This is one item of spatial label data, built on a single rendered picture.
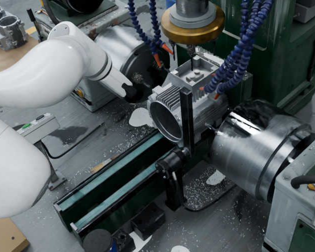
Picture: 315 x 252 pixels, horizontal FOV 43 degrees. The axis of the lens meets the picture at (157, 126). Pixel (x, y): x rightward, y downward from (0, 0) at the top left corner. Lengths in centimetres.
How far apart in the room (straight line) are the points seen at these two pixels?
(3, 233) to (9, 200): 74
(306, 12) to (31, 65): 94
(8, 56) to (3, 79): 284
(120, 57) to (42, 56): 77
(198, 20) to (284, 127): 36
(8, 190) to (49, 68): 18
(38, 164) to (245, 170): 62
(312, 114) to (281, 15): 56
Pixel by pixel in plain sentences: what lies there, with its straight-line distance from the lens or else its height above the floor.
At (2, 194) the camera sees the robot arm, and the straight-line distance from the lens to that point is 61.
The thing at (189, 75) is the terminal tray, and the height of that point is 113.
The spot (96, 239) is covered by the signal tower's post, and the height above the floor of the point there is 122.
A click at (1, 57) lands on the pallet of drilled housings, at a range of 346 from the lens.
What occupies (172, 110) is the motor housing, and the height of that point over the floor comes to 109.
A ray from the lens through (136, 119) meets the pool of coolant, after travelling 162.
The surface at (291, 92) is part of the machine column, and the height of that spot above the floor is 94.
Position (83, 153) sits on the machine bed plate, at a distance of 155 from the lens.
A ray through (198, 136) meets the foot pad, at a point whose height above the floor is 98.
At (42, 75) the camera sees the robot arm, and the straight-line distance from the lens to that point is 60.
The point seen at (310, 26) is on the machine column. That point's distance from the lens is 138.
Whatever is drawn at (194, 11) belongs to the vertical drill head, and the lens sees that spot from 110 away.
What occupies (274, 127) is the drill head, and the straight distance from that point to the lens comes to 107.
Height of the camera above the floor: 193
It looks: 46 degrees down
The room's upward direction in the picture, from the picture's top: 8 degrees counter-clockwise
